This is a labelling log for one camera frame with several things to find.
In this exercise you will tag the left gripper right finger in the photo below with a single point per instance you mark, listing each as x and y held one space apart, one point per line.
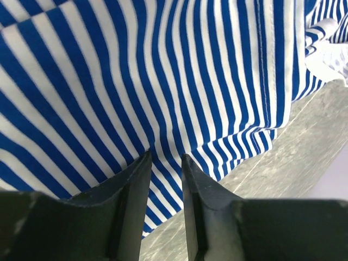
220 225

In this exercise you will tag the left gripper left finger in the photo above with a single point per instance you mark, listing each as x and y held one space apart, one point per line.
103 223

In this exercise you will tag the blue white striped tank top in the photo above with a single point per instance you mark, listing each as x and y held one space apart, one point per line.
89 86

